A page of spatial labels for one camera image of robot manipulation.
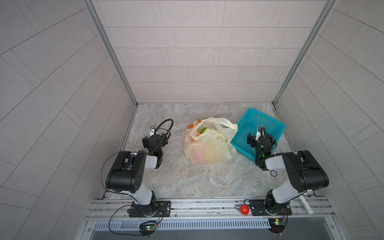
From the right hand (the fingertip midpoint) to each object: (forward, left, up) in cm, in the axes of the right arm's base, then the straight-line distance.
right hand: (257, 132), depth 94 cm
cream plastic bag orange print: (-13, +32, +14) cm, 37 cm away
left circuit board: (-44, +62, -2) cm, 76 cm away
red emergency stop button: (-40, +18, -4) cm, 44 cm away
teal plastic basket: (+11, +1, -5) cm, 13 cm away
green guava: (-5, +35, +12) cm, 37 cm away
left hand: (+4, +63, +2) cm, 63 cm away
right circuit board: (-46, +4, -7) cm, 47 cm away
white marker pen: (-40, -12, -5) cm, 42 cm away
